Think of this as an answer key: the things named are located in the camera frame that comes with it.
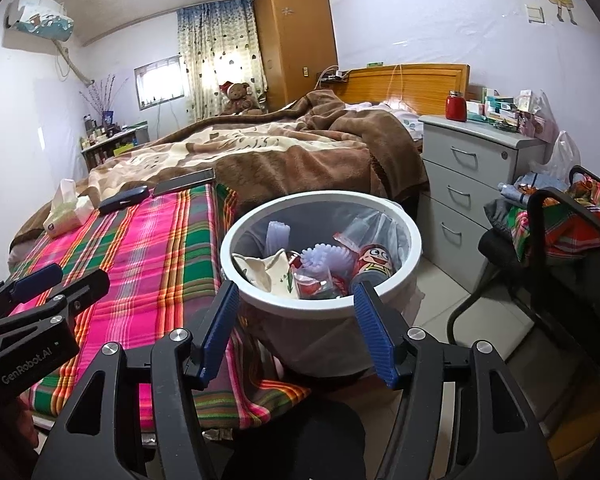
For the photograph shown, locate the soft white tissue pack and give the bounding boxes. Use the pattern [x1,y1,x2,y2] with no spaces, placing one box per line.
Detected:
[43,179,96,237]

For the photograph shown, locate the white power strip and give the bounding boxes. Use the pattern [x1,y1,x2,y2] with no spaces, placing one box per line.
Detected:
[317,66,349,84]

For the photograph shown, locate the orange green plaid cloth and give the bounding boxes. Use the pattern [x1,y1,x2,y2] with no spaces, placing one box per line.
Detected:
[512,175,600,261]

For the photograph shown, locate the clear plastic wrapper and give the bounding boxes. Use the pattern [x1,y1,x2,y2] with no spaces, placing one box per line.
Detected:
[332,210,398,256]

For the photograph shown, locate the white round waste bin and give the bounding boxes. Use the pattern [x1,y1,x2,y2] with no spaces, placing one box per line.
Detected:
[220,191,423,376]

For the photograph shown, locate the black smartphone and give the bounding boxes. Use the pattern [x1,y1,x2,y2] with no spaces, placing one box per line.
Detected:
[152,168,216,197]

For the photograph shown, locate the pile of small boxes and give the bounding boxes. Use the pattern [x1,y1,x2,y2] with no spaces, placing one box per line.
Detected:
[467,87,548,137]

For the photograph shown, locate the small window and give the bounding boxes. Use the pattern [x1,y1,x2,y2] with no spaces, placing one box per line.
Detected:
[134,56,183,111]

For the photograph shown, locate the dry branches in vase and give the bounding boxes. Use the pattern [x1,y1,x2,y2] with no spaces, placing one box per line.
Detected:
[80,75,131,127]

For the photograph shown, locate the brown teddy bear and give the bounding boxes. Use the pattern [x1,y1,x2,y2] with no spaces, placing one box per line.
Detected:
[220,81,263,117]

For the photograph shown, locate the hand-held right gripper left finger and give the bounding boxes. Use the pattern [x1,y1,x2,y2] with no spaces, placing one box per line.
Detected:
[32,280,241,480]

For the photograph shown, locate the black garment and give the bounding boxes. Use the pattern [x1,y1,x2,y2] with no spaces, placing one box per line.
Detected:
[479,195,531,281]

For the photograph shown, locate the red drink can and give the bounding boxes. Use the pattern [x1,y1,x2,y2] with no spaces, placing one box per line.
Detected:
[350,244,396,292]

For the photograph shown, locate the wrapped air conditioner pipe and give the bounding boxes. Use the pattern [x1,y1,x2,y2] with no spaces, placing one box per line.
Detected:
[55,42,96,86]

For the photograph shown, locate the white plastic bag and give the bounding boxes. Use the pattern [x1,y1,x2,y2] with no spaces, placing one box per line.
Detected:
[550,130,582,182]

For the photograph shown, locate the wooden bed headboard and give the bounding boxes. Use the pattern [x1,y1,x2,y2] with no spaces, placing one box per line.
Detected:
[337,63,471,111]

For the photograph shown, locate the wall air conditioner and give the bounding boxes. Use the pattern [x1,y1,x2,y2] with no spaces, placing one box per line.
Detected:
[7,0,75,43]

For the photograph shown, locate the wooden wardrobe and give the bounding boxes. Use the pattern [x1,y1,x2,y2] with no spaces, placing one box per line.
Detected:
[253,0,338,111]

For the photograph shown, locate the cluttered side desk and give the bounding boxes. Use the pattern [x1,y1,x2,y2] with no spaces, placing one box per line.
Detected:
[80,120,151,171]

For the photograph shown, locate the black chair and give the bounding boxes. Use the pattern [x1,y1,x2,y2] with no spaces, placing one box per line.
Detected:
[447,165,600,411]

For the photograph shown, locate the red jar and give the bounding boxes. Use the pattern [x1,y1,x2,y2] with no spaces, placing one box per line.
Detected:
[446,90,467,121]

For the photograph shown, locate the pale pink bedsheet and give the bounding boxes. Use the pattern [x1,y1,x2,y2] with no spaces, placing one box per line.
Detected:
[345,101,426,142]

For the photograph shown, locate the crushed printed paper cup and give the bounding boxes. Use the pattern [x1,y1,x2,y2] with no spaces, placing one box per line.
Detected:
[232,248,297,296]

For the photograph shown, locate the brown patterned blanket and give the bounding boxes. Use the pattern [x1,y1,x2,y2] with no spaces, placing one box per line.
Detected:
[10,89,431,251]

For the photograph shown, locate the clear plastic bottle red cap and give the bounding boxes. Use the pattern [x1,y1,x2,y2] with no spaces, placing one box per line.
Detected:
[291,262,353,301]

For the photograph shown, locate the dark blue glasses case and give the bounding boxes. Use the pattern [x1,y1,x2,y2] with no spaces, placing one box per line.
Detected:
[97,186,151,213]

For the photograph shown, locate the clear plastic bin liner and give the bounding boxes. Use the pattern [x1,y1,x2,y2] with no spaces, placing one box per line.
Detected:
[235,199,423,376]

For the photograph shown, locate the grey drawer cabinet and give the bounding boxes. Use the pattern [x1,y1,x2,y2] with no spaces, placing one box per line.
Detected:
[419,114,548,293]

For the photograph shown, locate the white foam net sleeve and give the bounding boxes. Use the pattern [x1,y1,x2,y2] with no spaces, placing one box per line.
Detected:
[300,242,356,281]
[265,220,292,257]

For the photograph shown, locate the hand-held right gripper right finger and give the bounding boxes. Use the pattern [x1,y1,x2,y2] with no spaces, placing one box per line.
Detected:
[352,280,556,480]

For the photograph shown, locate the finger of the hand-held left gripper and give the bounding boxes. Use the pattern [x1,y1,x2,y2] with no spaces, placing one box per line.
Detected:
[0,264,63,313]
[0,269,111,335]

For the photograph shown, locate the patterned window curtain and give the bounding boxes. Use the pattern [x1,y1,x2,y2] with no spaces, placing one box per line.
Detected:
[176,0,268,123]

